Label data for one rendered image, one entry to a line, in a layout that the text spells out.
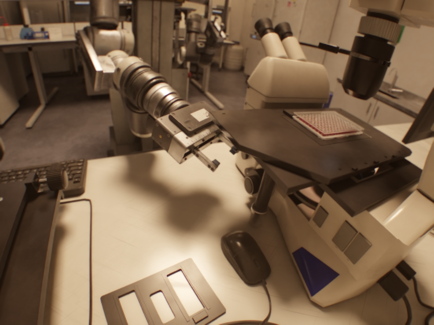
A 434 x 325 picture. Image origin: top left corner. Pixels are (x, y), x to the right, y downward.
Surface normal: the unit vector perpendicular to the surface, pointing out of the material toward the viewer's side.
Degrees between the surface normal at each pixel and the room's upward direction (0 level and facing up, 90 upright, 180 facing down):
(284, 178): 0
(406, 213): 29
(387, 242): 90
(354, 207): 0
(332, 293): 52
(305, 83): 71
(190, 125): 20
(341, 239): 90
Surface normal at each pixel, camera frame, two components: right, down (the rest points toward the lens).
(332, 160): 0.13, -0.83
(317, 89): 0.44, 0.24
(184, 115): 0.41, -0.64
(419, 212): -0.33, -0.66
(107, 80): 0.57, 0.76
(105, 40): 0.74, 0.32
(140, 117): 0.07, 0.86
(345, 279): -0.38, -0.22
